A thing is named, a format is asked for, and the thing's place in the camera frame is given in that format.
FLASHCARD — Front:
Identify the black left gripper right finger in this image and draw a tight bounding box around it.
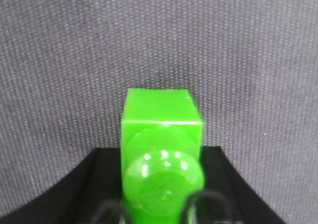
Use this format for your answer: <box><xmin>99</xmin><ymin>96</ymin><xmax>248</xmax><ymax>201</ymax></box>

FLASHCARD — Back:
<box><xmin>194</xmin><ymin>146</ymin><xmax>284</xmax><ymax>224</ymax></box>

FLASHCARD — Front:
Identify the green plastic block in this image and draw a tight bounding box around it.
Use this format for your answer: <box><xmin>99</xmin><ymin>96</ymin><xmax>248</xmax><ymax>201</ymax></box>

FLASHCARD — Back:
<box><xmin>121</xmin><ymin>88</ymin><xmax>205</xmax><ymax>224</ymax></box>

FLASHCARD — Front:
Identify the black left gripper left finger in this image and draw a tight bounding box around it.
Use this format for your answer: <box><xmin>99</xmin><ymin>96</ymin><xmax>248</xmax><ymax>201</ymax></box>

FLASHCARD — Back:
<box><xmin>0</xmin><ymin>148</ymin><xmax>122</xmax><ymax>224</ymax></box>

